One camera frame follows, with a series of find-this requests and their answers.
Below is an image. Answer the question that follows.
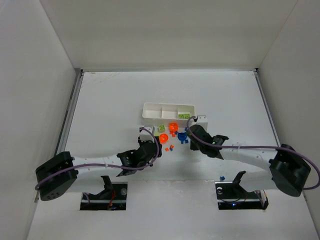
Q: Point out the orange round lego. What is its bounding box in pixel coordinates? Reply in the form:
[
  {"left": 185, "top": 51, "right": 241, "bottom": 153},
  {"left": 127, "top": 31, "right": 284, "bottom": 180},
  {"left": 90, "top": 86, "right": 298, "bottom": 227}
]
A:
[
  {"left": 158, "top": 133, "right": 169, "bottom": 145},
  {"left": 168, "top": 122, "right": 179, "bottom": 132}
]

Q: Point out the blue round lego piece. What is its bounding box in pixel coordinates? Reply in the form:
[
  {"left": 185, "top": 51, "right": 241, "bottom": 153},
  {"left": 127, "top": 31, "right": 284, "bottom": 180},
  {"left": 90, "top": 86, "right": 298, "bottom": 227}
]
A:
[{"left": 177, "top": 132, "right": 189, "bottom": 144}]

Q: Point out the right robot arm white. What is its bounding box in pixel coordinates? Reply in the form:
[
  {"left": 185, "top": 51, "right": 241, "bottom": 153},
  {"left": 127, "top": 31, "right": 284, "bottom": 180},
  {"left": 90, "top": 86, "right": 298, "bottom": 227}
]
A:
[{"left": 187, "top": 124, "right": 311, "bottom": 197}]

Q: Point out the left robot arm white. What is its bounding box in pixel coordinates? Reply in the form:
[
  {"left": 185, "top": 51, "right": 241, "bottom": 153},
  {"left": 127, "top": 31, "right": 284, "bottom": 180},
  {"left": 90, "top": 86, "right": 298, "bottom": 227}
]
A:
[{"left": 35, "top": 140, "right": 162, "bottom": 202}]

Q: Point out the green square lego brick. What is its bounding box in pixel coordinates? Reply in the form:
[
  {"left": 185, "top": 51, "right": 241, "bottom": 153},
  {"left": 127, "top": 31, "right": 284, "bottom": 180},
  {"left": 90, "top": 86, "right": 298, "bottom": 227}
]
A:
[{"left": 158, "top": 124, "right": 166, "bottom": 133}]

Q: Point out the small orange lego pair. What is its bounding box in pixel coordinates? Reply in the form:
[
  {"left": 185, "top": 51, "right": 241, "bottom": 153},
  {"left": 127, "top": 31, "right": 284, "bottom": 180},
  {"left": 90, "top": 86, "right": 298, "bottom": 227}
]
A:
[{"left": 170, "top": 131, "right": 176, "bottom": 138}]

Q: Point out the white three-compartment tray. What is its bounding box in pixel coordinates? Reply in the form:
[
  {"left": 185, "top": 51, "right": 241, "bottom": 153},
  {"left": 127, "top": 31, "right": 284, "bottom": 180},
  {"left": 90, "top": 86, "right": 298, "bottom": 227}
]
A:
[{"left": 142, "top": 102, "right": 196, "bottom": 127}]

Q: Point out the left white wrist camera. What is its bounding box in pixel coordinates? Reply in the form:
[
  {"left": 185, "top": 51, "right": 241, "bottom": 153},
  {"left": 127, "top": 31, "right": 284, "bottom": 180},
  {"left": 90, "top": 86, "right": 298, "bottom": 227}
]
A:
[{"left": 139, "top": 125, "right": 155, "bottom": 143}]

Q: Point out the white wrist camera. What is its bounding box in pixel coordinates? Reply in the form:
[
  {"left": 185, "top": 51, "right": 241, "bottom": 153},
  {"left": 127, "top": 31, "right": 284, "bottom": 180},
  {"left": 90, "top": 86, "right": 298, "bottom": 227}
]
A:
[
  {"left": 190, "top": 115, "right": 208, "bottom": 131},
  {"left": 139, "top": 125, "right": 155, "bottom": 143}
]

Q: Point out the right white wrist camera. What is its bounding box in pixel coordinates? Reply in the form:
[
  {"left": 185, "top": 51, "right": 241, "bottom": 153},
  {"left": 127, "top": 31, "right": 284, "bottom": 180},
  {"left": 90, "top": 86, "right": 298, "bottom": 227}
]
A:
[{"left": 190, "top": 115, "right": 208, "bottom": 131}]

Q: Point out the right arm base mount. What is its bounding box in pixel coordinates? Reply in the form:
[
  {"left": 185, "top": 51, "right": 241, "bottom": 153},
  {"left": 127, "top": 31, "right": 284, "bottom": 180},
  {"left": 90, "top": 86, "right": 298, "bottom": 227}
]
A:
[{"left": 214, "top": 171, "right": 269, "bottom": 211}]

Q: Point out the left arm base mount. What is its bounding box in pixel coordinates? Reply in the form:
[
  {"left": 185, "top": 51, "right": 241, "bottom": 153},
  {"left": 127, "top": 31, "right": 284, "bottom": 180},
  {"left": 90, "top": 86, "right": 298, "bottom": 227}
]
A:
[{"left": 80, "top": 176, "right": 128, "bottom": 211}]

